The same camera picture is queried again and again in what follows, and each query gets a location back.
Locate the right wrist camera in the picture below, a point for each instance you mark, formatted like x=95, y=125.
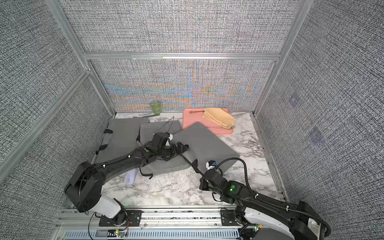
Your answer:
x=211, y=165

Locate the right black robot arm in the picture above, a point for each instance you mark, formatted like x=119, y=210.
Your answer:
x=298, y=221

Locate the pink laptop sleeve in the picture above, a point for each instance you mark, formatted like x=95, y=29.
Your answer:
x=191, y=116

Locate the folded yellow cloth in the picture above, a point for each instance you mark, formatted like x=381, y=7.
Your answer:
x=219, y=117

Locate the lilac computer mouse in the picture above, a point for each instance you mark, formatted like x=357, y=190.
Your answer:
x=130, y=177

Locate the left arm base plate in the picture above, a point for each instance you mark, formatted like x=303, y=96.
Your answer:
x=132, y=217

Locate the aluminium front rail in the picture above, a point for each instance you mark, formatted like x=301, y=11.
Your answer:
x=162, y=222

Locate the green pen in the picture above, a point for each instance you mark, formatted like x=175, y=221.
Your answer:
x=145, y=116

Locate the green glass cup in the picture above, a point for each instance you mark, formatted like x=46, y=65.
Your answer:
x=156, y=107

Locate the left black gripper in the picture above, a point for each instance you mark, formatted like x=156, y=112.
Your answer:
x=175, y=151

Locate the grey laptop bag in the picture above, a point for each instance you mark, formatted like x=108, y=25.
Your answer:
x=204, y=146
x=120, y=138
x=158, y=167

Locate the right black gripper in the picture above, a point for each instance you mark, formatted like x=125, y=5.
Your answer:
x=202, y=183

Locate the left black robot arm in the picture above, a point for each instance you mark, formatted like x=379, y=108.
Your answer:
x=84, y=189

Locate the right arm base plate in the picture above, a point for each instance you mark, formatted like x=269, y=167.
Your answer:
x=228, y=217

